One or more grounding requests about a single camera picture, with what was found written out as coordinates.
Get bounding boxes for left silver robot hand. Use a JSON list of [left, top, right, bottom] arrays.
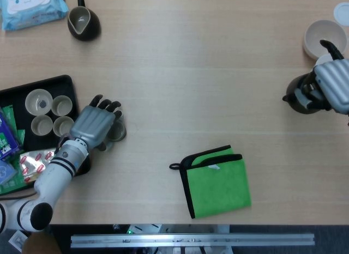
[[69, 94, 123, 152]]

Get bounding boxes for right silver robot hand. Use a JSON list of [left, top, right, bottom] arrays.
[[294, 40, 349, 115]]

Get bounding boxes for grey-green ceramic teacup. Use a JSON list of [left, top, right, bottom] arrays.
[[105, 120, 128, 150]]

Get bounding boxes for black teapot with handle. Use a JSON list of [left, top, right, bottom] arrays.
[[282, 74, 332, 115]]

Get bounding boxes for small beige teacup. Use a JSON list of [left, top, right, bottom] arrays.
[[51, 95, 74, 116], [52, 116, 76, 137], [31, 114, 53, 137]]

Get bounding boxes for white paper cup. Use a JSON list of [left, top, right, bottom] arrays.
[[316, 54, 333, 66]]

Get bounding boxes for black plastic tray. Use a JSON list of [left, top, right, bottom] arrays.
[[0, 75, 92, 196]]

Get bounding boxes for wide beige tea bowl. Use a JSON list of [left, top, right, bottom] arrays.
[[25, 89, 53, 116]]

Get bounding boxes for white plastic lid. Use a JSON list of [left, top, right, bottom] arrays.
[[333, 2, 349, 27]]

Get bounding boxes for silver foil packet red labels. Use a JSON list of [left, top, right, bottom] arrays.
[[19, 148, 59, 184]]

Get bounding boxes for small green tea packet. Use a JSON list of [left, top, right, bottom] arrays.
[[16, 129, 26, 151]]

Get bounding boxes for purple snack pack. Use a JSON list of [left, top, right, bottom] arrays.
[[0, 112, 22, 161]]

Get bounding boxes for large green tea packet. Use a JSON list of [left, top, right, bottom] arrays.
[[0, 162, 28, 196]]

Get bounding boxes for dark ceramic pitcher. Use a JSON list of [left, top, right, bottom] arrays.
[[67, 0, 101, 42]]

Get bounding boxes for light blue packet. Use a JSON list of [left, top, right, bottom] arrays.
[[0, 159, 16, 186]]

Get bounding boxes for orange-brown round stool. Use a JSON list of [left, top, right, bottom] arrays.
[[21, 232, 62, 254]]

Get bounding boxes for blue wet wipes pack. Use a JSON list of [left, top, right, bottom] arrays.
[[0, 0, 69, 31]]

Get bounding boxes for white floor socket box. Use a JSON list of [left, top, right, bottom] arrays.
[[8, 229, 28, 251]]

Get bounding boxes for green cloth with black trim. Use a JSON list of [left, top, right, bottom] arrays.
[[169, 144, 252, 220]]

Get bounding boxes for aluminium rail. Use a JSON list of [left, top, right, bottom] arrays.
[[70, 233, 315, 249]]

